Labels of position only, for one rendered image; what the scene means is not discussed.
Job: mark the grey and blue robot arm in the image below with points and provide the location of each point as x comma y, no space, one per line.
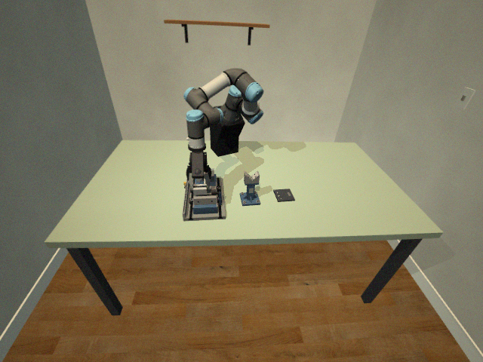
244,88

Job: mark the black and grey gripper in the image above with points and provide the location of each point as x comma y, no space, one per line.
207,170

